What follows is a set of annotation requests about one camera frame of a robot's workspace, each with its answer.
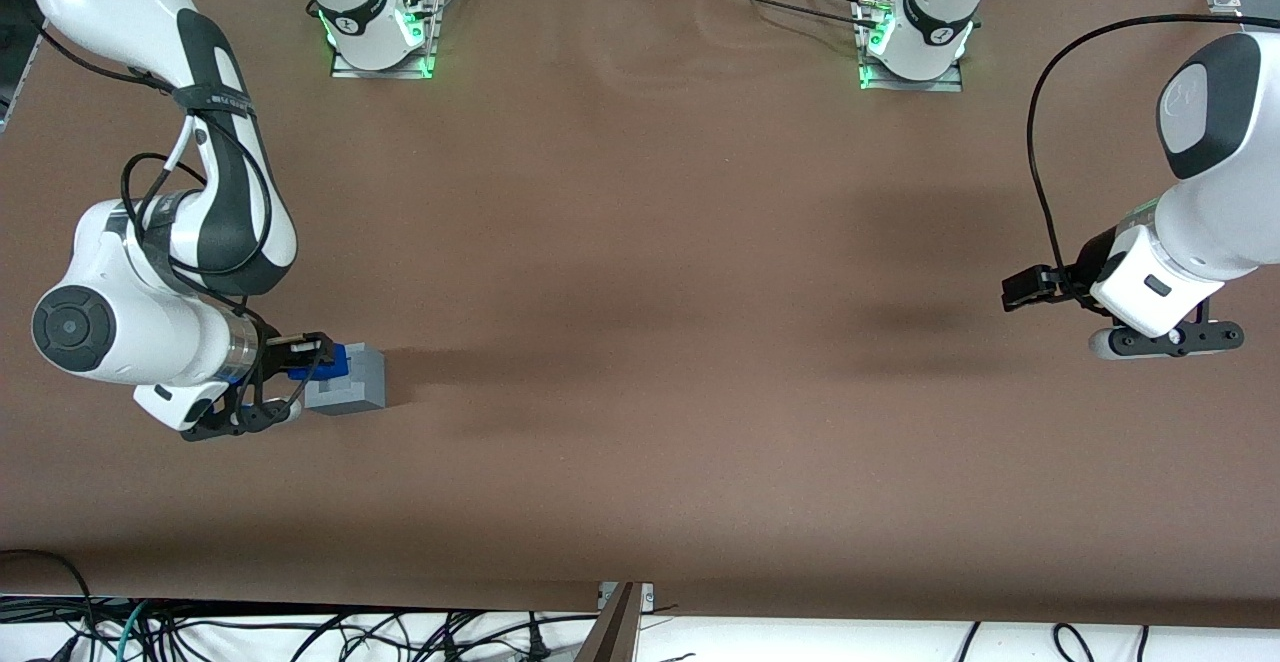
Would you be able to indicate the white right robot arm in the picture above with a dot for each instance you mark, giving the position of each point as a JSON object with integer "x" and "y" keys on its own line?
{"x": 120, "y": 2}

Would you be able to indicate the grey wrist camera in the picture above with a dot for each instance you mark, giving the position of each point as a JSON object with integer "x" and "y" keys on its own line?
{"x": 250, "y": 420}
{"x": 1170, "y": 340}

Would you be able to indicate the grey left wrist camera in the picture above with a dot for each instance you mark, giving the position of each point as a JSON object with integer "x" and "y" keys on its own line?
{"x": 1170, "y": 340}

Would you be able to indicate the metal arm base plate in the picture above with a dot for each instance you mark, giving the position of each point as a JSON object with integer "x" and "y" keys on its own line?
{"x": 385, "y": 73}
{"x": 910, "y": 85}

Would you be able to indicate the metal table edge bracket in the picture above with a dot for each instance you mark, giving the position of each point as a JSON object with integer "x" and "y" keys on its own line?
{"x": 646, "y": 595}

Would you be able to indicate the blue plastic part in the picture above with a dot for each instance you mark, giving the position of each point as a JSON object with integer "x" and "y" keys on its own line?
{"x": 340, "y": 362}

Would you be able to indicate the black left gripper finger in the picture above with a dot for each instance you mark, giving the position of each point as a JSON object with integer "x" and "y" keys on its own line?
{"x": 1025, "y": 289}
{"x": 1065, "y": 279}

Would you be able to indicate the dark profile beam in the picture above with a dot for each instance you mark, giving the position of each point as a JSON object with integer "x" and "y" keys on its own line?
{"x": 610, "y": 632}

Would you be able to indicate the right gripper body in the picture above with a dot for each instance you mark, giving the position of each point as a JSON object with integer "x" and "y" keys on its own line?
{"x": 270, "y": 354}

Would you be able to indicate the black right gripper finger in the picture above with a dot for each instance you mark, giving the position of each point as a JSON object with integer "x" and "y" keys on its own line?
{"x": 305, "y": 375}
{"x": 300, "y": 346}

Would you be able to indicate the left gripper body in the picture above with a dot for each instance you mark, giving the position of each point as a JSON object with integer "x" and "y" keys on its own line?
{"x": 1084, "y": 266}

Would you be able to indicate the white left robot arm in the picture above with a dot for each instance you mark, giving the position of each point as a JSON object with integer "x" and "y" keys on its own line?
{"x": 1230, "y": 192}

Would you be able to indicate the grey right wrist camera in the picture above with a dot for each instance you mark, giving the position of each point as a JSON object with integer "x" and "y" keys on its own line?
{"x": 250, "y": 420}

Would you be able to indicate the gray cube base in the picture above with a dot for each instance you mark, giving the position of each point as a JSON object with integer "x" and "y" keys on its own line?
{"x": 362, "y": 387}

